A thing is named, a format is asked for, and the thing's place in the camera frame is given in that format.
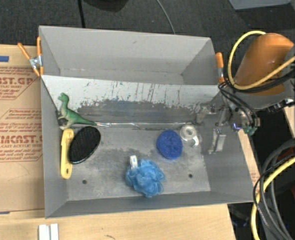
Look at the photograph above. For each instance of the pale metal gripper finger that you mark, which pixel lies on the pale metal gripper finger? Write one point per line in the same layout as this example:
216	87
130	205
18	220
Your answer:
220	142
213	141

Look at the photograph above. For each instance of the clear tape roll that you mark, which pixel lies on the clear tape roll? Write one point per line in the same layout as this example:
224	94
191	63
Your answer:
189	134

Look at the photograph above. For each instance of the dark blue round sponge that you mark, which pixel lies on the dark blue round sponge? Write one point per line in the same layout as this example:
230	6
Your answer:
169	144

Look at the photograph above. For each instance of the light blue bath pouf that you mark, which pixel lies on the light blue bath pouf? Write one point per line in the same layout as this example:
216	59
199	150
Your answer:
145	177

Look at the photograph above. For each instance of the grey metal bin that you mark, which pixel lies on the grey metal bin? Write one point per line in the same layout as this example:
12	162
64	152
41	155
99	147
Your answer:
127	104

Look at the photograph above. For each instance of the black oval mesh pad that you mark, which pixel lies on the black oval mesh pad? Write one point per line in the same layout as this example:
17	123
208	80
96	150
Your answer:
85	144

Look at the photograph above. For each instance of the green toy dinosaur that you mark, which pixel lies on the green toy dinosaur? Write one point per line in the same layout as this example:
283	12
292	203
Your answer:
68	114

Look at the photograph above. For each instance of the brown cardboard board red print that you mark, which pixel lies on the brown cardboard board red print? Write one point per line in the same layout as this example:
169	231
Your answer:
17	144

